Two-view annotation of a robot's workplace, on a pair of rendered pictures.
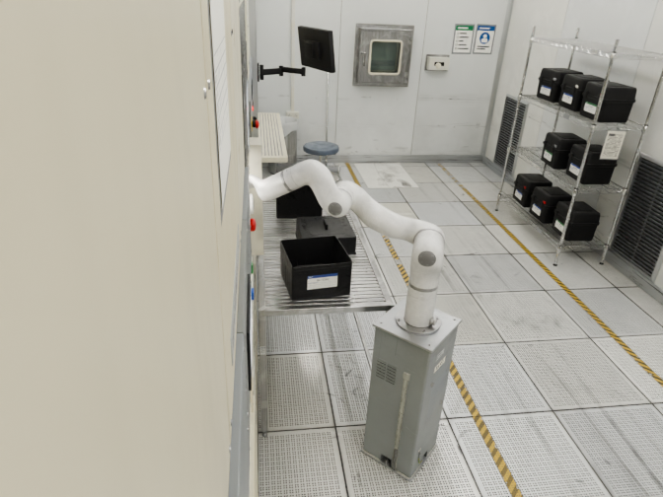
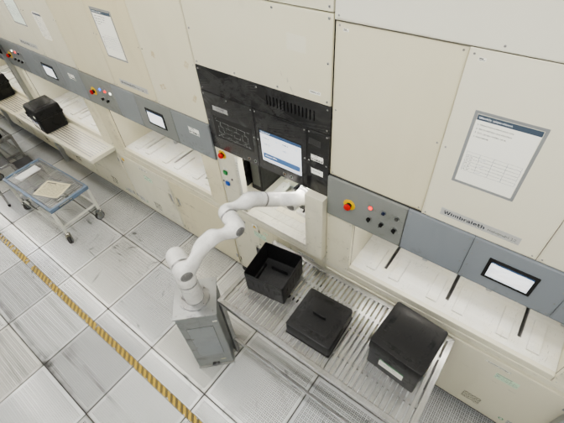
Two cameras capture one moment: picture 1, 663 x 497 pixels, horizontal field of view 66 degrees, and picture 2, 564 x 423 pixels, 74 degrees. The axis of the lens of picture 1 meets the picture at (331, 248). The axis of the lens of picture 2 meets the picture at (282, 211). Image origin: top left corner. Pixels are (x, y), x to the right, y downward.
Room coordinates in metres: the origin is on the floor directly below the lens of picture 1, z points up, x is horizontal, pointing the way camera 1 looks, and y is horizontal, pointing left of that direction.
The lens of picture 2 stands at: (3.18, -0.76, 2.84)
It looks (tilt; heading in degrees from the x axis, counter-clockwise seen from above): 46 degrees down; 140
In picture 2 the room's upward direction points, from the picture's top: 5 degrees counter-clockwise
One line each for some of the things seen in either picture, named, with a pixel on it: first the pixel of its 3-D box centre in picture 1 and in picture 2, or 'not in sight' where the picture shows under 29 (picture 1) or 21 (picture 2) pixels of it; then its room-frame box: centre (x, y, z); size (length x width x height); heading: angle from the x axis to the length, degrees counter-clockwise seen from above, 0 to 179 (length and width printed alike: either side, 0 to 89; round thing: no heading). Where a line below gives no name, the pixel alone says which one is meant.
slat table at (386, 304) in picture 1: (311, 299); (326, 346); (2.50, 0.11, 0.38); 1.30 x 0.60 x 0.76; 9
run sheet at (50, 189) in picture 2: not in sight; (51, 189); (-0.48, -0.62, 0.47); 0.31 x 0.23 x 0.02; 30
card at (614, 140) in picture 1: (613, 142); not in sight; (3.81, -2.08, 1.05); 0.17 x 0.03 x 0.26; 99
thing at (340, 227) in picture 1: (325, 232); (319, 319); (2.49, 0.04, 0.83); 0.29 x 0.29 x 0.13; 11
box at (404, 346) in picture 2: (299, 190); (404, 347); (2.94, 0.21, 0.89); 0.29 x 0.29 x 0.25; 4
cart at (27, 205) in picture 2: not in sight; (56, 196); (-0.66, -0.62, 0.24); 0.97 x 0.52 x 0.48; 11
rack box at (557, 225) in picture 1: (574, 220); not in sight; (4.04, -2.07, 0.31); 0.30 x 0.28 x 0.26; 7
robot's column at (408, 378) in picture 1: (407, 390); (206, 325); (1.79, -0.38, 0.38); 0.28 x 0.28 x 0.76; 54
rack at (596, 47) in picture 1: (567, 142); not in sight; (4.41, -2.00, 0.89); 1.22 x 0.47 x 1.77; 9
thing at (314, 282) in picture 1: (315, 266); (274, 272); (2.07, 0.07, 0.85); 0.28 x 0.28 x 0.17; 17
